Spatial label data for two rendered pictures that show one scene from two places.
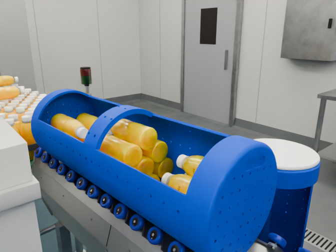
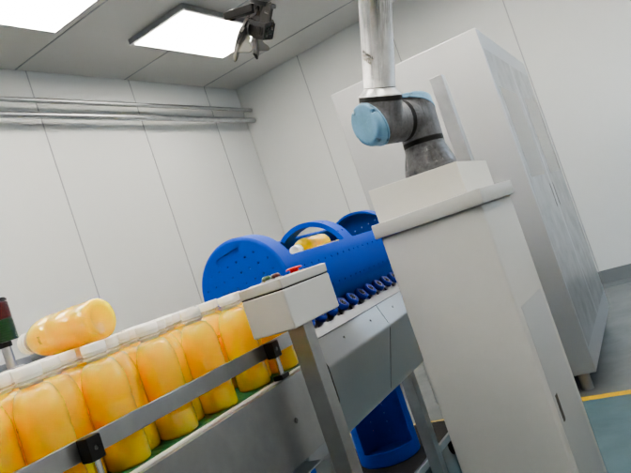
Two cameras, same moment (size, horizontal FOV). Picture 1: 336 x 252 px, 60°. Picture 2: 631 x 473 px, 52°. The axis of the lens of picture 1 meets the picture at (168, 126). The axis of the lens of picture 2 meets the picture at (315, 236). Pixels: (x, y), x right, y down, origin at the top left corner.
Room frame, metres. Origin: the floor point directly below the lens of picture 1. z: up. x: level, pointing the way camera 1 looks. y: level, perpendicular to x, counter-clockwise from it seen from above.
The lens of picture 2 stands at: (1.50, 2.12, 1.11)
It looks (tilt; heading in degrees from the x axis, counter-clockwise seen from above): 2 degrees up; 252
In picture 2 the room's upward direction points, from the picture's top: 19 degrees counter-clockwise
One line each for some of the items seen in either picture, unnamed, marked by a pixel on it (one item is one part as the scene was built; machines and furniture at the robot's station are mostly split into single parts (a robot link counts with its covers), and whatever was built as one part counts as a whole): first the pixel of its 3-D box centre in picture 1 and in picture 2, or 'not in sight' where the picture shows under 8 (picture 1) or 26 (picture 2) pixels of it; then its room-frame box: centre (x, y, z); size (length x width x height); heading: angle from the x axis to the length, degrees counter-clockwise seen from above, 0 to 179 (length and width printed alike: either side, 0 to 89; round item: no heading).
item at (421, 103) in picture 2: not in sight; (414, 117); (0.57, 0.50, 1.40); 0.13 x 0.12 x 0.14; 18
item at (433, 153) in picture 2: not in sight; (427, 157); (0.57, 0.50, 1.29); 0.15 x 0.15 x 0.10
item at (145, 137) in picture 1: (130, 132); (310, 247); (0.87, 0.12, 1.16); 0.19 x 0.07 x 0.07; 44
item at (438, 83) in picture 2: not in sight; (500, 260); (-0.07, -0.33, 0.85); 0.06 x 0.06 x 1.70; 44
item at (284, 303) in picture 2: not in sight; (290, 298); (1.17, 0.83, 1.05); 0.20 x 0.10 x 0.10; 44
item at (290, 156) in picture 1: (278, 152); not in sight; (1.00, -0.41, 1.03); 0.28 x 0.28 x 0.01
